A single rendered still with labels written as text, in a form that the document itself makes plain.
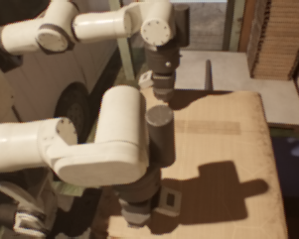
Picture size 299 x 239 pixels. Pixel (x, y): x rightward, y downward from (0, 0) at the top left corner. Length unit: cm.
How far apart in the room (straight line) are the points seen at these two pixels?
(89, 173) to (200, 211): 31
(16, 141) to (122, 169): 15
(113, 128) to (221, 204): 34
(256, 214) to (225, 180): 10
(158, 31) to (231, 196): 39
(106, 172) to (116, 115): 7
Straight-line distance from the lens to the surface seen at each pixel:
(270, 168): 60
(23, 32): 70
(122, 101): 30
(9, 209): 166
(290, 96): 243
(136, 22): 61
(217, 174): 56
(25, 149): 32
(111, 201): 55
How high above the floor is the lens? 159
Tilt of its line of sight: 47 degrees down
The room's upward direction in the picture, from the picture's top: 9 degrees counter-clockwise
